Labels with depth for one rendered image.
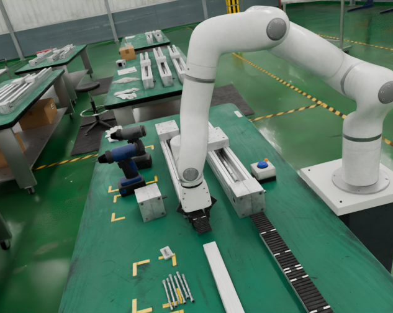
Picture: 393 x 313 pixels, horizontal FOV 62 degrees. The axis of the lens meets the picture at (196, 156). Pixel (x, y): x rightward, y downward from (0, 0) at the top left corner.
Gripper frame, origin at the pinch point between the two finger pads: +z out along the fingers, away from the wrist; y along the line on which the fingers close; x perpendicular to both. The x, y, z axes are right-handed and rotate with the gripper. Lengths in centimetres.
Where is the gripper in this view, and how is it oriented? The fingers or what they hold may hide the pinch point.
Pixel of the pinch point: (198, 217)
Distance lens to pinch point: 119.4
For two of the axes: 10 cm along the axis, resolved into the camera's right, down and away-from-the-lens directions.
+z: 1.7, 8.8, 4.5
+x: -2.2, -4.2, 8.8
